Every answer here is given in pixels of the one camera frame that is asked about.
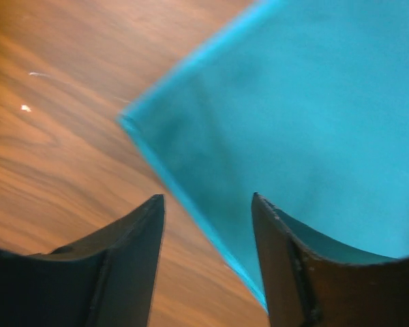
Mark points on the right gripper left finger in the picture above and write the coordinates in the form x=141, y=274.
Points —
x=106, y=278

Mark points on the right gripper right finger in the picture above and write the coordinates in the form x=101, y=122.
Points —
x=311, y=279

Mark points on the teal cloth napkin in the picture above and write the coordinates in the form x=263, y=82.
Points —
x=303, y=102

